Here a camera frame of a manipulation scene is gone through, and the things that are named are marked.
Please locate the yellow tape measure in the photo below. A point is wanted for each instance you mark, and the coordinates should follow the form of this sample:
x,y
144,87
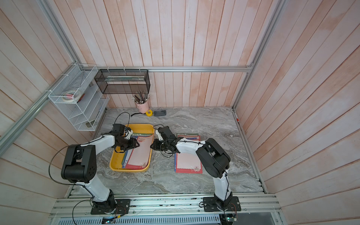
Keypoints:
x,y
149,113

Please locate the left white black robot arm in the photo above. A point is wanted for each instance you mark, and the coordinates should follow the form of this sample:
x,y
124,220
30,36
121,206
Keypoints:
x,y
80,165

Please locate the black mesh wall basket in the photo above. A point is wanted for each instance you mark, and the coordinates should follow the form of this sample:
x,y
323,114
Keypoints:
x,y
123,81

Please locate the blue bordered stationery paper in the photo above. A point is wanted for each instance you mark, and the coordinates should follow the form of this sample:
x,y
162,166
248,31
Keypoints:
x,y
125,159
187,163

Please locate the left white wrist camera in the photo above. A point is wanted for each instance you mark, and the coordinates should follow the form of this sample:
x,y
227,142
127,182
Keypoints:
x,y
127,133

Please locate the white wire shelf rack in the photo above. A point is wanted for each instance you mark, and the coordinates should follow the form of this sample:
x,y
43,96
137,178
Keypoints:
x,y
84,115

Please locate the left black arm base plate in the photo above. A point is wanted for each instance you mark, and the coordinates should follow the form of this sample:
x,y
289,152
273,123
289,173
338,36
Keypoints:
x,y
116,206

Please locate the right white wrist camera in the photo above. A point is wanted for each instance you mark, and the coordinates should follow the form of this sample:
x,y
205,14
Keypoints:
x,y
157,133

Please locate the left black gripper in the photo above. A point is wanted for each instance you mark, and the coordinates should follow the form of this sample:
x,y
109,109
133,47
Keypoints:
x,y
133,143

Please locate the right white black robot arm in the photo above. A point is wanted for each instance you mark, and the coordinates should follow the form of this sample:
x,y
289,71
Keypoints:
x,y
211,155

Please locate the pink pencil cup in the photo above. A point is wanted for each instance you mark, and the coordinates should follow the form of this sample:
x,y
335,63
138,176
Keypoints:
x,y
144,107

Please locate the aluminium front rail frame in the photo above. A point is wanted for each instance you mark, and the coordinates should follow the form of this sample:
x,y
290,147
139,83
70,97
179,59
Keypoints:
x,y
195,204

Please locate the pencils bundle in cup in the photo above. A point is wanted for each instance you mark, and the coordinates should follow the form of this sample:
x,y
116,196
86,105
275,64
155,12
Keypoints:
x,y
140,97

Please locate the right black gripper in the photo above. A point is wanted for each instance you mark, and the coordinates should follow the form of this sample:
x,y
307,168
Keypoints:
x,y
156,147

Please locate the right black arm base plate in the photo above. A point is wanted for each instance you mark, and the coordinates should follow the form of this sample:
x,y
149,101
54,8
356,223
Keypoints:
x,y
214,204

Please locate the red bordered stationery paper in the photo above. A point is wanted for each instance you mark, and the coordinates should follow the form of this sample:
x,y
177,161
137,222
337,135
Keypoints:
x,y
147,147
192,138
188,146

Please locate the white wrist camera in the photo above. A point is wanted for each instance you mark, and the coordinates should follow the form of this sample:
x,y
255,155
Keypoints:
x,y
157,133
127,133

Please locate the green bordered stationery paper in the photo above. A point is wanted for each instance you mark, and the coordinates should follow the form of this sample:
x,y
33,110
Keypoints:
x,y
187,134
136,135

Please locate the tape roll on shelf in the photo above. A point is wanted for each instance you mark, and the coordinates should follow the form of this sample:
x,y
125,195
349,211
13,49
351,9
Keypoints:
x,y
72,96

